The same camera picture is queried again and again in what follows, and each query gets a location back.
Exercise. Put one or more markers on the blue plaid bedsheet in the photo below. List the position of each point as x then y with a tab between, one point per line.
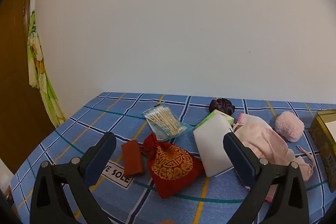
105	113

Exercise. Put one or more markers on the pale pink garment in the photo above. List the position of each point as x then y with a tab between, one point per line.
302	170

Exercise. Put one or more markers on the pink fluffy puff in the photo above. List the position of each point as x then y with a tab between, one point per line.
290	125

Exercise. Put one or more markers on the green tissue pack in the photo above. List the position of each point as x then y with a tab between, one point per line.
206	120

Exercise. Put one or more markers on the rust red small pouch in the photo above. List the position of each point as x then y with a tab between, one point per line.
132	158

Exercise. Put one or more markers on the cotton swab packet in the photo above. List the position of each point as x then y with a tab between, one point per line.
164	121

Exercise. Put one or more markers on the white foam block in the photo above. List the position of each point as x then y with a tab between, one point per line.
212	145

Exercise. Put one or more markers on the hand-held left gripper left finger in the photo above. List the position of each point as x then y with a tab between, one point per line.
99	161

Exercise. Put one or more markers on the gold tin box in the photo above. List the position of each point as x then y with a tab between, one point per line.
323	145

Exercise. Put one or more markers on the dark purple scrunchie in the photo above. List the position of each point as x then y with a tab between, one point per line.
221	106

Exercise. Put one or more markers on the brown wooden door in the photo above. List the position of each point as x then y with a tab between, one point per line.
13	82

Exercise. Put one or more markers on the white towel pink edging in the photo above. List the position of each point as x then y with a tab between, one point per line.
262	137

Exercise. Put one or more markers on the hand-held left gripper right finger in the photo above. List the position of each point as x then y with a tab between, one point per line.
239	161

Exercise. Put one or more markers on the green floral hanging cloth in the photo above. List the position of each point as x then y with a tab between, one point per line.
36	61

